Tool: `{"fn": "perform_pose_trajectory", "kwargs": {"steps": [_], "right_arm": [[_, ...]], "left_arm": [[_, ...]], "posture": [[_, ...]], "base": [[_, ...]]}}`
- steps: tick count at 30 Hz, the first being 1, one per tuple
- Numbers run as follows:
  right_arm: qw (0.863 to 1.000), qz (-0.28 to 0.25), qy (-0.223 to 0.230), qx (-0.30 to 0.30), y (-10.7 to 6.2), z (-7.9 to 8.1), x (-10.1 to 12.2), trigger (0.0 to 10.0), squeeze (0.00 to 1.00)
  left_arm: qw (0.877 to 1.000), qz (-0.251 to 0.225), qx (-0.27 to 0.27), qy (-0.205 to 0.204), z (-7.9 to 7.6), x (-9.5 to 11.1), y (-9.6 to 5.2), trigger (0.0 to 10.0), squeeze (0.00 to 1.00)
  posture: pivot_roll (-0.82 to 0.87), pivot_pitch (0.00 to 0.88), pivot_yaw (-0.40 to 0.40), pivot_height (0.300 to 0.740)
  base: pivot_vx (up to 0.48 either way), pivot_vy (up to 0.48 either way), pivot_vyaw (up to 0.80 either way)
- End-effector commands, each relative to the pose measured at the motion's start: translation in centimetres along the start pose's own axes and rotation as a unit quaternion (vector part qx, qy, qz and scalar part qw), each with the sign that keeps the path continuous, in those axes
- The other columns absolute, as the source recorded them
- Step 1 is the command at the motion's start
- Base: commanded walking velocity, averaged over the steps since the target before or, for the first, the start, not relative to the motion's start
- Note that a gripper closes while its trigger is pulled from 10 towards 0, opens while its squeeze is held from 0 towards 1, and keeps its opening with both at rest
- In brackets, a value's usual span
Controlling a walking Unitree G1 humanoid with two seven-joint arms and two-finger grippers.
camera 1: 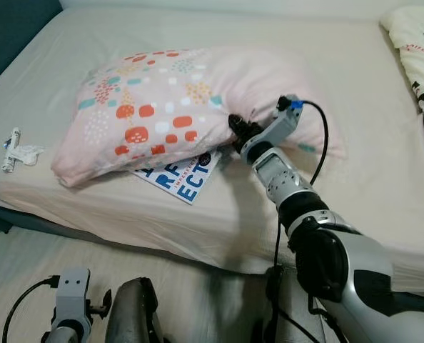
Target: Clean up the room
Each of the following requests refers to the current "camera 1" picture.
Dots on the dark grey left robot leg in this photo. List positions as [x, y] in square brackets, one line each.
[133, 314]

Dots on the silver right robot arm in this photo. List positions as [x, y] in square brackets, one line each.
[340, 264]

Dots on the crumpled white tissue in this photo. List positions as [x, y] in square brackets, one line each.
[28, 153]

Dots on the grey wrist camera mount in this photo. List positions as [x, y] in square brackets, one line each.
[73, 293]
[283, 125]

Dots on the cream cartoon print blanket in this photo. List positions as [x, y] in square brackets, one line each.
[415, 43]

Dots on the blue and white booklet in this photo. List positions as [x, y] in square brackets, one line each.
[187, 182]

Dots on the pink dotted pillow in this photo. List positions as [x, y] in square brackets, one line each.
[162, 93]

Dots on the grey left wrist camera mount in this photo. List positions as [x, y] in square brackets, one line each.
[73, 293]

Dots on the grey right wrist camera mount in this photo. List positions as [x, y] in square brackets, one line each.
[283, 125]

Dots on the mattress with cream sheet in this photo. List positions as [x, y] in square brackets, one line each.
[355, 200]

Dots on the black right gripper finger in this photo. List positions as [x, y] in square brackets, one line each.
[239, 119]
[233, 133]

